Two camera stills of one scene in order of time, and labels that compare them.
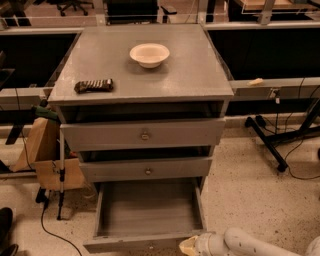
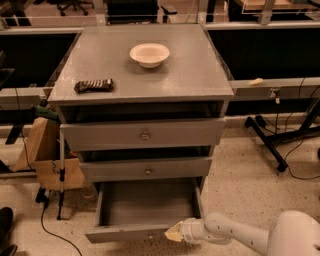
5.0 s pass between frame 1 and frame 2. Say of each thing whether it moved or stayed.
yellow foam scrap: stayed
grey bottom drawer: moved
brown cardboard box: stayed
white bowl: stayed
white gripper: moved
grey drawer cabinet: stayed
